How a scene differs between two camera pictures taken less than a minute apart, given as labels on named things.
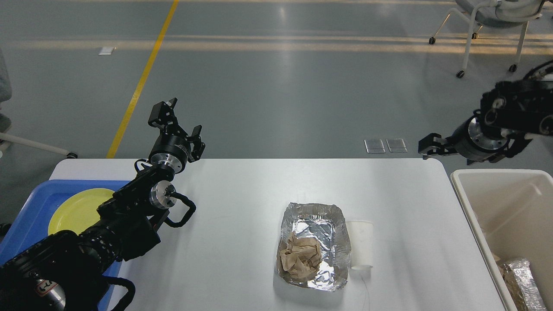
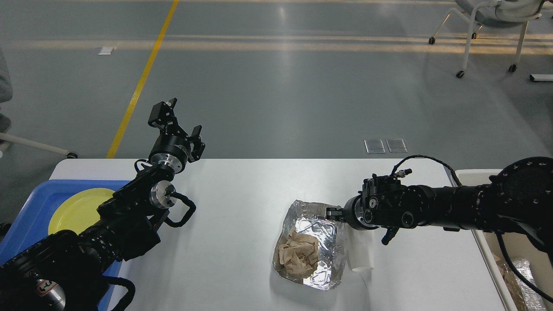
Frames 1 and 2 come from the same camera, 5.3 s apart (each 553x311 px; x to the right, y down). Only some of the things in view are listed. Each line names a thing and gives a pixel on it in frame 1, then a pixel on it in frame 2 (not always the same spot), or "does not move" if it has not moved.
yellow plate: x=78 y=211 does not move
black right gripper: x=468 y=140 → x=359 y=211
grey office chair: x=498 y=14 does not move
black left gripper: x=170 y=150 does not move
